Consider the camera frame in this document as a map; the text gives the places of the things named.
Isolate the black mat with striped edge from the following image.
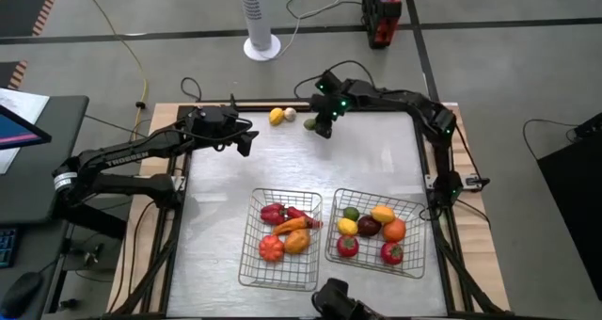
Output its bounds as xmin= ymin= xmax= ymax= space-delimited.
xmin=0 ymin=60 xmax=29 ymax=90
xmin=0 ymin=0 xmax=65 ymax=39

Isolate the black computer mouse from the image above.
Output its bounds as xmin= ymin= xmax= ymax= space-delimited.
xmin=0 ymin=271 xmax=43 ymax=319

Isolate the orange tomato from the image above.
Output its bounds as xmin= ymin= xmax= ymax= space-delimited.
xmin=258 ymin=234 xmax=286 ymax=264

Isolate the black thin floor cable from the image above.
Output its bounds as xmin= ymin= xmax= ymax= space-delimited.
xmin=522 ymin=118 xmax=579 ymax=145

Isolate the red bell pepper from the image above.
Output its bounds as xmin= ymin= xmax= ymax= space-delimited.
xmin=260 ymin=202 xmax=287 ymax=226

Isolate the white tower fan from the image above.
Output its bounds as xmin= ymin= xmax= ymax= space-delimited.
xmin=236 ymin=0 xmax=282 ymax=62

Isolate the yellow floor cable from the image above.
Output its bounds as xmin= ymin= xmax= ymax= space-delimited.
xmin=74 ymin=0 xmax=150 ymax=164

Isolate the round orange fruit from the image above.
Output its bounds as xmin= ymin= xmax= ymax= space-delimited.
xmin=382 ymin=217 xmax=407 ymax=244

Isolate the black cabinet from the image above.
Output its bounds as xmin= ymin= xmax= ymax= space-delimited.
xmin=535 ymin=112 xmax=602 ymax=302

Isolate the yellow orange mango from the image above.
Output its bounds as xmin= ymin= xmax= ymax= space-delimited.
xmin=370 ymin=204 xmax=397 ymax=225

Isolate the computer monitor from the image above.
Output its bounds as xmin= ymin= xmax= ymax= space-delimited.
xmin=0 ymin=104 xmax=53 ymax=152

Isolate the red black equipment case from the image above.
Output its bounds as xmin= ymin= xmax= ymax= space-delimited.
xmin=360 ymin=0 xmax=404 ymax=50

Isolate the dark grey desk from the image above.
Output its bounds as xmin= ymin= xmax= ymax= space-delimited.
xmin=0 ymin=95 xmax=90 ymax=227

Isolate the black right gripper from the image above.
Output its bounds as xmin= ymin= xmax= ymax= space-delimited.
xmin=309 ymin=70 xmax=352 ymax=140

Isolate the black table frame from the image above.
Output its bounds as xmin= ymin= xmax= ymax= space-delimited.
xmin=105 ymin=96 xmax=514 ymax=320

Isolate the white floor cable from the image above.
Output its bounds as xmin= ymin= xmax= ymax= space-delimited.
xmin=265 ymin=0 xmax=363 ymax=60

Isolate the long red pepper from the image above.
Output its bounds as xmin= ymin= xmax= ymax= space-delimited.
xmin=285 ymin=205 xmax=325 ymax=231

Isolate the black looped floor cable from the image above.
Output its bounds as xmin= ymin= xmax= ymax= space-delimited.
xmin=180 ymin=76 xmax=203 ymax=103

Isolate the black keyboard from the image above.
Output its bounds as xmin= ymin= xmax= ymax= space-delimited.
xmin=0 ymin=228 xmax=19 ymax=269

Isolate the metal wire basket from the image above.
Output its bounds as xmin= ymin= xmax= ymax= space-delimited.
xmin=237 ymin=187 xmax=325 ymax=293
xmin=324 ymin=187 xmax=427 ymax=280

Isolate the orange carrot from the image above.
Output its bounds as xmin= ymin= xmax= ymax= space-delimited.
xmin=272 ymin=216 xmax=314 ymax=237

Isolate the dark purple plum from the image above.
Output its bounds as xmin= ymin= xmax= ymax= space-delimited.
xmin=356 ymin=215 xmax=383 ymax=238

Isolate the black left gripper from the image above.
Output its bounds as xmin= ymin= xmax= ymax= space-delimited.
xmin=185 ymin=105 xmax=260 ymax=157

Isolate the red tomato with green calyx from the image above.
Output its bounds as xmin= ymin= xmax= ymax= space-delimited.
xmin=379 ymin=241 xmax=404 ymax=266
xmin=336 ymin=234 xmax=360 ymax=259

